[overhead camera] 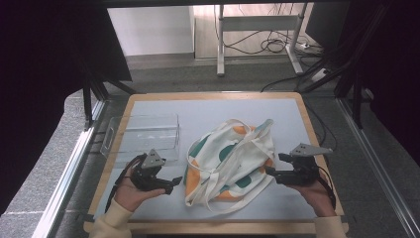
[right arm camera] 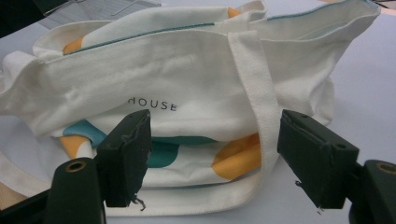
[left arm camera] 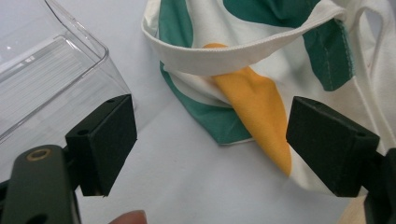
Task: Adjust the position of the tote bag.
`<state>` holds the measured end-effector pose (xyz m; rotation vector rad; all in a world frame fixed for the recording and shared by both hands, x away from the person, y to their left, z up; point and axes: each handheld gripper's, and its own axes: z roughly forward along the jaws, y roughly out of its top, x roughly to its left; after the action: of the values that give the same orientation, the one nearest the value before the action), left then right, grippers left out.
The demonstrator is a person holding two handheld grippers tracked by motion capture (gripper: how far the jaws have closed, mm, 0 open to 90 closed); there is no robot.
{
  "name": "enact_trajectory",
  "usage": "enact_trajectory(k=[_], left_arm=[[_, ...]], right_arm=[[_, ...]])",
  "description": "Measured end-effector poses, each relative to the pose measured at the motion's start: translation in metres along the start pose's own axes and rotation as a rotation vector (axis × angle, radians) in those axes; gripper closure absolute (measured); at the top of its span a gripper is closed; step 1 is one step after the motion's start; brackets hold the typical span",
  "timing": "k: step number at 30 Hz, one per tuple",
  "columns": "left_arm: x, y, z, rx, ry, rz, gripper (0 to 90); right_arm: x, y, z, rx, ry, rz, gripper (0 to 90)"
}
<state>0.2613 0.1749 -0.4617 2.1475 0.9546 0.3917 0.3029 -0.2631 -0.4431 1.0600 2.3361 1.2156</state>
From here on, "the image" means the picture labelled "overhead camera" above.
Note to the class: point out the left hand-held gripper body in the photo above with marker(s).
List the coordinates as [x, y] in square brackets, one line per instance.
[147, 175]

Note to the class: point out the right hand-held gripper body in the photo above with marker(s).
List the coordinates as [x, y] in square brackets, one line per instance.
[298, 175]

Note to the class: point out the clear plastic container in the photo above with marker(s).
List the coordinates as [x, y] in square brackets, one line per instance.
[148, 135]

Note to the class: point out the white patterned tote bag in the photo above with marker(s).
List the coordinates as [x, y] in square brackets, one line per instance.
[228, 165]

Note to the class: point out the person's left hand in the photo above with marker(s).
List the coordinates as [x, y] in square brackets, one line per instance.
[128, 195]

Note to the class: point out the person's right hand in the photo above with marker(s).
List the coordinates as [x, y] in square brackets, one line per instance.
[317, 198]

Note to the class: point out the pale blue table mat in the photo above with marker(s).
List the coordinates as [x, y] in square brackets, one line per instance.
[204, 109]

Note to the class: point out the white power strip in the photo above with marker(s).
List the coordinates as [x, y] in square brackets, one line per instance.
[320, 74]

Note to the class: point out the black curtain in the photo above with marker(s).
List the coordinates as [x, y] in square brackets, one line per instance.
[39, 66]
[393, 66]

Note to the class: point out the aluminium rail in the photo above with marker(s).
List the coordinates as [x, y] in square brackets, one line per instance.
[379, 172]
[66, 178]

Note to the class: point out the white desk frame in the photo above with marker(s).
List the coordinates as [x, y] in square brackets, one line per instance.
[220, 49]

